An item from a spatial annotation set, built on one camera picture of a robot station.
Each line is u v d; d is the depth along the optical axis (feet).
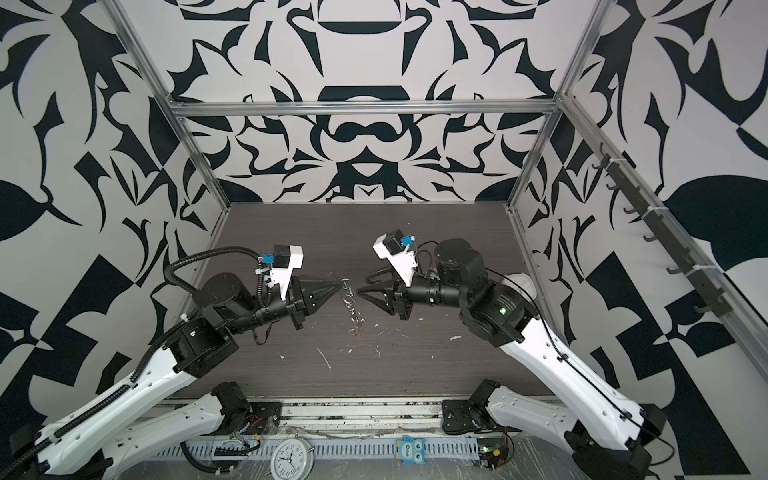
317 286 1.79
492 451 2.33
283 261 1.61
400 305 1.61
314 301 1.82
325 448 2.34
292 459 2.17
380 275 1.84
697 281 1.70
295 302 1.64
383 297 1.67
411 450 2.27
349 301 1.95
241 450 2.39
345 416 2.50
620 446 1.22
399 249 1.57
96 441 1.36
